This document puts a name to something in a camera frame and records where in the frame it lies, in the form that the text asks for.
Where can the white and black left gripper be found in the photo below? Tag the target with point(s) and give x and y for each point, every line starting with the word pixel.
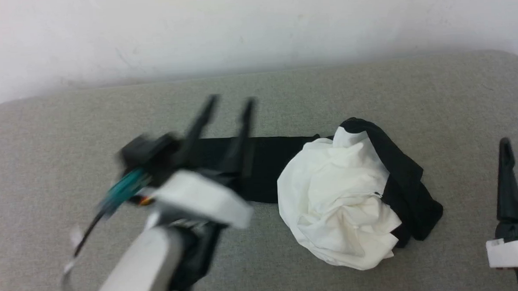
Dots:
pixel 200 198

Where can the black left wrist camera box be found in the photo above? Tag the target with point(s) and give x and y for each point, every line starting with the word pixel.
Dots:
pixel 148 157

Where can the white and black t-shirt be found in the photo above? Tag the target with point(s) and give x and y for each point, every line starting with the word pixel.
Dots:
pixel 336 203

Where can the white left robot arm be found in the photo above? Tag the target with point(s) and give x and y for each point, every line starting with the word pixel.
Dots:
pixel 138 273

